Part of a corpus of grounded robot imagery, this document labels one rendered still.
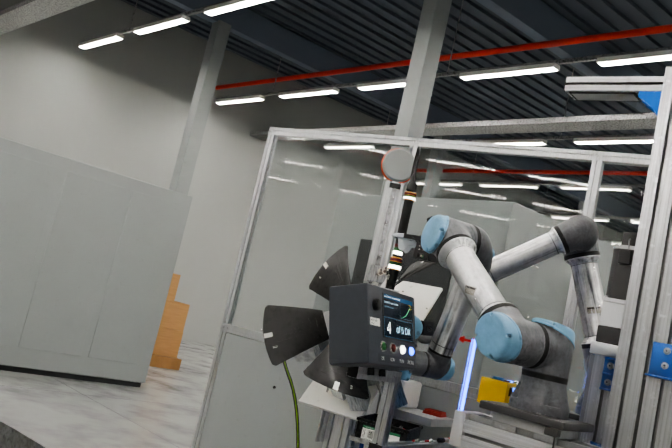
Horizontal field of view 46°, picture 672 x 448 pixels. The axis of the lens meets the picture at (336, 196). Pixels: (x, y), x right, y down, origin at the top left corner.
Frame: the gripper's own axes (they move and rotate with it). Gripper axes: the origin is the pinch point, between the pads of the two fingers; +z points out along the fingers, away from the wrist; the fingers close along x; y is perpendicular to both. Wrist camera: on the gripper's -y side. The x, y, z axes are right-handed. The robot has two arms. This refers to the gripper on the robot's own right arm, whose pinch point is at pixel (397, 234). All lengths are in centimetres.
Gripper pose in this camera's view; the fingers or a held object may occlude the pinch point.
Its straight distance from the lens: 284.9
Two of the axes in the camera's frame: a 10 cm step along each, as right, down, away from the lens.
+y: -2.3, 9.6, -1.4
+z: -9.0, -1.5, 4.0
